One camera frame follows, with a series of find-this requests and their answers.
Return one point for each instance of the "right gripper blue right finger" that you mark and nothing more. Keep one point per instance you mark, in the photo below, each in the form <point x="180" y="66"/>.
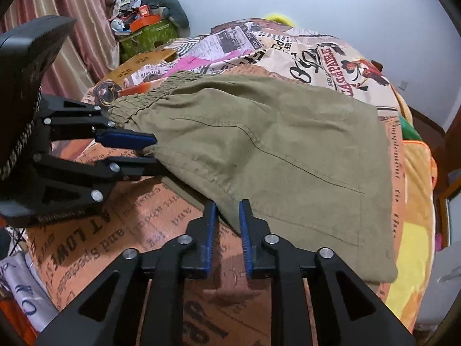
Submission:
<point x="317" y="299"/>

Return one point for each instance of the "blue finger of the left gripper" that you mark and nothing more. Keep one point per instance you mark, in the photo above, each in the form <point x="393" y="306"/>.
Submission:
<point x="134" y="168"/>
<point x="125" y="139"/>

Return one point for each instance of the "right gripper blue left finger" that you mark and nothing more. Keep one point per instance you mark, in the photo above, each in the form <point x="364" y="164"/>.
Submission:
<point x="138" y="299"/>

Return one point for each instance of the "olive green pants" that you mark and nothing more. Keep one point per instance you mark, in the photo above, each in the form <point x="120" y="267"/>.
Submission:
<point x="304" y="168"/>

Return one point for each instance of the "yellow orange fleece blanket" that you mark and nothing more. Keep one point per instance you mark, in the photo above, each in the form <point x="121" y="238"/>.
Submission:
<point x="413" y="216"/>

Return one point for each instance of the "newspaper print bedspread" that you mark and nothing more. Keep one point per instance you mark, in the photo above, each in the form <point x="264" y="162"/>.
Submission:
<point x="146" y="213"/>

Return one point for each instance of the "mustard yellow cloth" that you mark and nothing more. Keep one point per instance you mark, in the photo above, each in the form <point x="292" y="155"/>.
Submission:
<point x="137" y="62"/>

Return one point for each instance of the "white appliance with stickers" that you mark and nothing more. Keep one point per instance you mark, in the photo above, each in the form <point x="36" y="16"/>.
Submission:
<point x="443" y="287"/>

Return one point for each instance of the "orange box in basket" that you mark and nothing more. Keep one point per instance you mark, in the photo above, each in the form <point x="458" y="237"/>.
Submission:
<point x="146" y="18"/>

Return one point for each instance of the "grey plush pillow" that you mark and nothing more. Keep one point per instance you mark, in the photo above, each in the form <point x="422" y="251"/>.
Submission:
<point x="170" y="10"/>

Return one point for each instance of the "yellow headboard cushion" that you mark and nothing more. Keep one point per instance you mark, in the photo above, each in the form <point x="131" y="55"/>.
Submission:
<point x="281" y="19"/>

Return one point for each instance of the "wall power socket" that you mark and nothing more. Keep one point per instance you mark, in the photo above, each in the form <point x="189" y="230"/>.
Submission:
<point x="403" y="85"/>

